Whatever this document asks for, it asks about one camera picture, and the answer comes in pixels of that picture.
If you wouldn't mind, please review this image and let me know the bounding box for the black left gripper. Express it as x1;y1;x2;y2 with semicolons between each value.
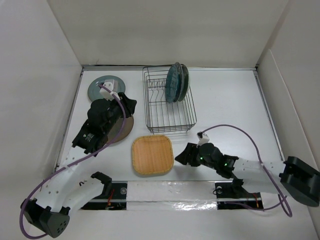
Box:
103;92;136;134

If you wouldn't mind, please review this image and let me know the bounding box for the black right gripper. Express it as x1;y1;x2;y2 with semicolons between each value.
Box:
174;142;217;170

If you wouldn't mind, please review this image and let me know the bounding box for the brown speckled plate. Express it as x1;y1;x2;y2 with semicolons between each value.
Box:
107;116;134;143

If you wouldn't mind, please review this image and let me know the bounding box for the grey-blue round plate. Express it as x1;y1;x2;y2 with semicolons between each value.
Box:
87;75;126;102

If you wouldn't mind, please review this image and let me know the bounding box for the square woven bamboo tray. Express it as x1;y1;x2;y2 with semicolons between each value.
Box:
131;135;174;176

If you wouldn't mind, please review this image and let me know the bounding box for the blue floral white plate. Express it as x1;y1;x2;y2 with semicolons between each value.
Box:
174;62;184;102

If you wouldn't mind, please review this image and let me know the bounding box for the teal scalloped plate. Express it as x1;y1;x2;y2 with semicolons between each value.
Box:
165;64;178;103

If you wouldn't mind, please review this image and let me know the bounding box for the mint green flower plate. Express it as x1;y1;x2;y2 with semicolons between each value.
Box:
178;64;190;102

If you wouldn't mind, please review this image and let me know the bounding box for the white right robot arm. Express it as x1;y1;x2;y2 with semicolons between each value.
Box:
175;143;320;207

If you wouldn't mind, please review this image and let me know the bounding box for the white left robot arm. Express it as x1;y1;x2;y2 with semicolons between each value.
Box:
19;92;137;240

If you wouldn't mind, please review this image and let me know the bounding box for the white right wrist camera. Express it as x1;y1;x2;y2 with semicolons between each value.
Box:
196;131;210;146

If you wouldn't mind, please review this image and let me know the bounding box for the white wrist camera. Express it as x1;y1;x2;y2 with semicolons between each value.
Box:
99;79;116;101
196;131;210;146

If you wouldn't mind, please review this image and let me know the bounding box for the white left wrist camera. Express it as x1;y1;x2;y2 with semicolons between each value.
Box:
99;79;116;101

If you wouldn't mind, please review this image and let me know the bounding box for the foil-taped front rail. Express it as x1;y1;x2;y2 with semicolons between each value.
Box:
82;181;264;211

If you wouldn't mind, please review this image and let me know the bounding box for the grey wire dish rack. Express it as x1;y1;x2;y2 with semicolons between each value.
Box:
142;65;197;134

